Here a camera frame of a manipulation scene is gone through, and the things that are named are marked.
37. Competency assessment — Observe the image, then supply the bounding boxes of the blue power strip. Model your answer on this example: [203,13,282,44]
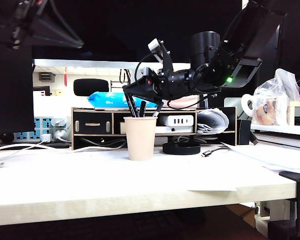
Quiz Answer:
[13,117,69,143]

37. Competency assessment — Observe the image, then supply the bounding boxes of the black AOC monitor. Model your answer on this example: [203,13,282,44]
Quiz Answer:
[254,24,282,87]

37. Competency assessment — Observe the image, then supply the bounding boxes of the clear plastic snack bag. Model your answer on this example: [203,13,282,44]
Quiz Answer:
[252,68,300,127]

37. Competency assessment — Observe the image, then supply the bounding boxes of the black computer monitor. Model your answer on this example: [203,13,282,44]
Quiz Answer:
[0,0,35,135]
[279,0,300,100]

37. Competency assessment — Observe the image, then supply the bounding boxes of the pink tissue pack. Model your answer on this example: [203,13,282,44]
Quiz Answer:
[162,96,200,110]

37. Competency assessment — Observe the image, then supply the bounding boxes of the blue wet wipes pack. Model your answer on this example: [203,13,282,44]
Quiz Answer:
[86,91,141,109]

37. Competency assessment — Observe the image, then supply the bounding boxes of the black USB cable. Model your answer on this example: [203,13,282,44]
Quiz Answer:
[201,146,230,158]

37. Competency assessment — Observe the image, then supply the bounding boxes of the black chair headrest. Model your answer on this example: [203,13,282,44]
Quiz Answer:
[73,78,110,97]

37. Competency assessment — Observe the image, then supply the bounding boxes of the grey cable bundle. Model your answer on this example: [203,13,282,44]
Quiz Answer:
[78,136,127,149]

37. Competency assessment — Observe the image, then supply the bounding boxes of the grey desk divider panel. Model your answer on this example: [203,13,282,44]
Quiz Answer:
[223,97,255,120]

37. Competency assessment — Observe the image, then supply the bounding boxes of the white neighbouring desk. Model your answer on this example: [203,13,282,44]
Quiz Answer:
[249,123,300,151]

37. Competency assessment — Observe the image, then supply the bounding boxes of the white paper sheet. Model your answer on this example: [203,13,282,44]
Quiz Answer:
[14,151,239,193]

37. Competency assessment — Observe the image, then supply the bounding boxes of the white USB charger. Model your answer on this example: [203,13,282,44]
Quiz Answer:
[159,114,195,127]

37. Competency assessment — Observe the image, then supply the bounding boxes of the black monitor rear panel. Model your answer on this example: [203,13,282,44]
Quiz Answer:
[199,86,257,109]

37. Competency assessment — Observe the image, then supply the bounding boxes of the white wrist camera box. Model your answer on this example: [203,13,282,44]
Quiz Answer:
[147,38,166,64]

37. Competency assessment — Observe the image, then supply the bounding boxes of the black wooden desk organizer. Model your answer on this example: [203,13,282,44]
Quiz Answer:
[71,106,238,151]

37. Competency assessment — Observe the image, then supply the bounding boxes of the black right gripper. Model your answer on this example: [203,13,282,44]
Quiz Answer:
[122,66,192,105]

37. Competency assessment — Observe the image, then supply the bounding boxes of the black metal rack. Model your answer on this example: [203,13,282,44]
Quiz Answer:
[110,68,131,94]

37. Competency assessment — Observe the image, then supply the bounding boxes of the printed paper stack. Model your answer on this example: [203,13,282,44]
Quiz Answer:
[221,141,300,176]

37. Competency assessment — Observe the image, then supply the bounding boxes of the grey wall unit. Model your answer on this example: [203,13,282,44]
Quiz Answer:
[38,72,55,82]

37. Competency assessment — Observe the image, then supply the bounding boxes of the white power plug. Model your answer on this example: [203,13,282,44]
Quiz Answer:
[53,128,72,143]
[51,117,68,127]

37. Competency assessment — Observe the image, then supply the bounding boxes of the beige paper cup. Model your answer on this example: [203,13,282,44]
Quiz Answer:
[123,116,158,162]

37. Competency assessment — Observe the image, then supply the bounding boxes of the black round tray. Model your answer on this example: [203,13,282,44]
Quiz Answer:
[162,141,202,156]

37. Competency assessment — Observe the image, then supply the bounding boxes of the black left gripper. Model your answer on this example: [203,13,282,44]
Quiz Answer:
[4,0,85,50]

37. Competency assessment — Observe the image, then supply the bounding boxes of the black pen with grey cap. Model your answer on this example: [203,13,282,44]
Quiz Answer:
[151,101,164,118]

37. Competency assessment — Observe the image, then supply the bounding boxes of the light wooden monitor riser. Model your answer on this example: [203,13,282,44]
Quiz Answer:
[286,101,300,127]

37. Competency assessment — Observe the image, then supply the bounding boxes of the white table leg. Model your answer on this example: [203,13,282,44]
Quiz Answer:
[258,199,297,222]

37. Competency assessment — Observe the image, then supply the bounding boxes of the brown cardboard box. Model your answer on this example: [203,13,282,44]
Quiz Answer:
[226,203,257,228]

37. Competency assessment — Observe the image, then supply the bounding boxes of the white tape roll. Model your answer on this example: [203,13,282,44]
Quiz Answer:
[241,94,257,118]

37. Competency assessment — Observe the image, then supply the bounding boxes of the thin white cable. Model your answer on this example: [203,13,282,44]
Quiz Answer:
[51,143,128,153]

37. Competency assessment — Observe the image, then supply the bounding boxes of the white flat device box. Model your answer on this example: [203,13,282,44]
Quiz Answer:
[119,121,194,134]

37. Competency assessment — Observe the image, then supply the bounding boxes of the black marker with white label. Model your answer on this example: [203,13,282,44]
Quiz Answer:
[124,90,139,118]

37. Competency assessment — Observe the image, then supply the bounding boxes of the rolled grey printed papers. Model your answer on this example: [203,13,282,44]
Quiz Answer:
[196,107,230,136]

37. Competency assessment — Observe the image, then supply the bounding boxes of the silver framed computer monitor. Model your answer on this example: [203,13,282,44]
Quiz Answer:
[31,0,243,87]

